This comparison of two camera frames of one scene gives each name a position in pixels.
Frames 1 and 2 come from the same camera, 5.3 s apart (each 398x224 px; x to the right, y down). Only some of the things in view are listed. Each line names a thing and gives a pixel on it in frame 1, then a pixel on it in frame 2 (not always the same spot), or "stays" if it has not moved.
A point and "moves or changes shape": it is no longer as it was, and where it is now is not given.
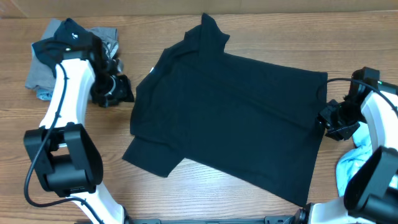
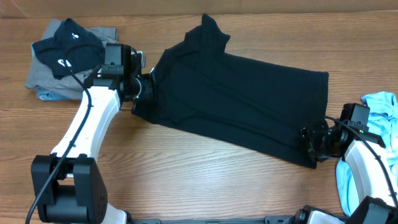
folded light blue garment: (44, 94) stays
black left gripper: (125, 93) → (150, 87)
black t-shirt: (252, 121) moves or changes shape
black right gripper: (329, 119) → (313, 140)
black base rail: (278, 219) stays
